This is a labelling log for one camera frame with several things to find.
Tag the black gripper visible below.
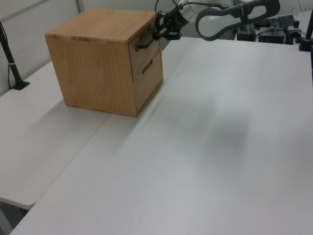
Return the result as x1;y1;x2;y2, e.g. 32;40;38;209
152;6;190;41

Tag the black keyboard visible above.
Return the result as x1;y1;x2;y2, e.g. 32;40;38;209
278;15;295;29

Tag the emergency stop button box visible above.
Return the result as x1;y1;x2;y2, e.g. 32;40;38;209
288;21;302;38

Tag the grey arm cable loop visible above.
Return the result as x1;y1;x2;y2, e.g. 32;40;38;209
195;0;281;42

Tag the wooden drawer with bar handle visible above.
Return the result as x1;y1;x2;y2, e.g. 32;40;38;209
128;17;162;82

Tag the wooden two-drawer cabinet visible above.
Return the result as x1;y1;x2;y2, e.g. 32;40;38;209
45;9;164;118

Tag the black flat drawer handle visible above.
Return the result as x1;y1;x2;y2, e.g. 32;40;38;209
141;58;154;75

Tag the black electronics box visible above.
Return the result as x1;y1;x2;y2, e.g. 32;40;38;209
258;26;286;44

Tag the black clamp pole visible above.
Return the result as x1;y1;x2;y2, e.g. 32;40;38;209
298;14;313;52

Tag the black camera stand pole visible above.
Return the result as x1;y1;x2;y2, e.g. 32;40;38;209
0;21;30;91

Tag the black bar drawer handle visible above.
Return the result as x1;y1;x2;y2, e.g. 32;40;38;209
135;30;159;50

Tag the wooden drawer with flat handle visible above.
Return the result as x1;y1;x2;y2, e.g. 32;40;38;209
132;50;164;114

